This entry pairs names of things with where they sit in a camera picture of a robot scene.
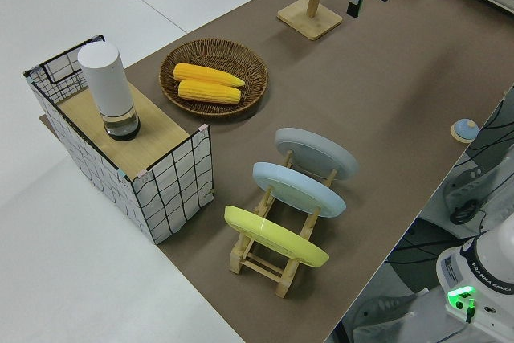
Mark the gray plate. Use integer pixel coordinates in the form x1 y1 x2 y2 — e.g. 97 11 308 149
274 127 359 182

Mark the black wire basket white liner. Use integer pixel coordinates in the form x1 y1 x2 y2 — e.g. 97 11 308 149
22 33 214 246

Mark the round wicker basket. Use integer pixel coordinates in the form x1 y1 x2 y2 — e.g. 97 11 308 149
159 39 269 119

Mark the light wooden shelf board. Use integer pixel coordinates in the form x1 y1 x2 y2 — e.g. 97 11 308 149
55 81 190 171

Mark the white cylinder bottle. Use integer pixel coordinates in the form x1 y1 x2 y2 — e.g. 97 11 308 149
77 41 142 142

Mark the light blue plate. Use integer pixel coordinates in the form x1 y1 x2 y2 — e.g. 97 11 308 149
251 161 347 219

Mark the blue call bell wooden base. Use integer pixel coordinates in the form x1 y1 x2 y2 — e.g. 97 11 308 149
449 118 479 144

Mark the yellow corn cob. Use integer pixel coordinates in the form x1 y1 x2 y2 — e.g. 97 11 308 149
177 79 243 105
173 63 247 88

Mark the black coiled cable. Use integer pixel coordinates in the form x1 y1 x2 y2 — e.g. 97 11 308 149
449 199 489 227

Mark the yellow plate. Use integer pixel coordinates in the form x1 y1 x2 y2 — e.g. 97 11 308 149
223 205 331 268

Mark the low wooden plate rack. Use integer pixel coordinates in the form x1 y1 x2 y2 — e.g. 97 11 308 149
228 149 339 299

